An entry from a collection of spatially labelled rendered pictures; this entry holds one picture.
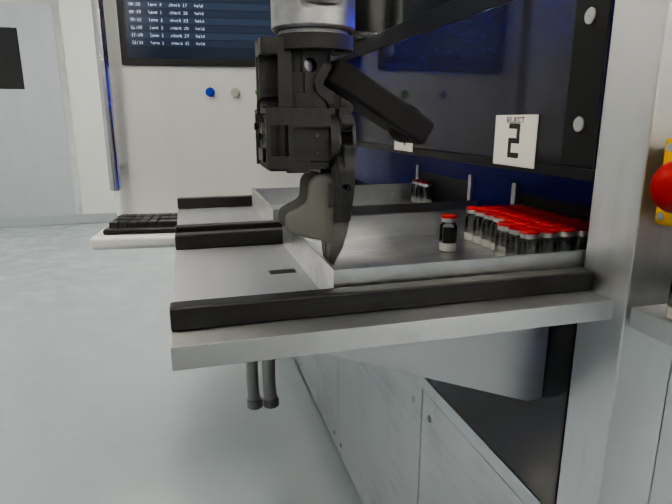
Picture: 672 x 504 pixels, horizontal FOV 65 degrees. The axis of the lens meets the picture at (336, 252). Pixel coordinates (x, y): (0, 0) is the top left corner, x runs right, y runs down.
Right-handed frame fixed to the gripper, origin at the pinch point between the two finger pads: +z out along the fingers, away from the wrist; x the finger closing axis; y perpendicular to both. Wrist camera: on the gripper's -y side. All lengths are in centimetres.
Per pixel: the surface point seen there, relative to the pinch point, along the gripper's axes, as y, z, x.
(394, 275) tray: -3.9, 1.0, 6.0
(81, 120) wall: 111, -12, -544
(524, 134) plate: -24.0, -11.2, -5.0
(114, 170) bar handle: 30, -1, -86
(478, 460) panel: -24.1, 35.0, -9.6
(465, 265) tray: -11.1, 0.6, 6.0
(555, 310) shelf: -17.7, 4.0, 11.0
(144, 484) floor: 32, 92, -96
